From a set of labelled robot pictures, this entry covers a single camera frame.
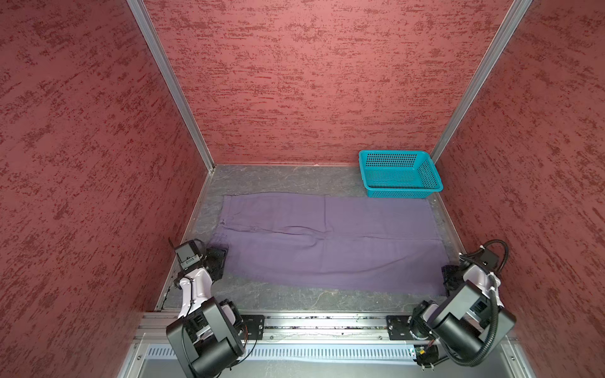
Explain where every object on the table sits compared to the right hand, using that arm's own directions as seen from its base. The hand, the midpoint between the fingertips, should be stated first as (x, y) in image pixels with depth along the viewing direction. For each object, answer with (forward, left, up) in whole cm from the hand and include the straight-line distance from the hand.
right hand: (442, 280), depth 84 cm
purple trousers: (+14, +28, +2) cm, 32 cm away
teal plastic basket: (+53, +1, 0) cm, 53 cm away
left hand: (+9, +80, +4) cm, 80 cm away
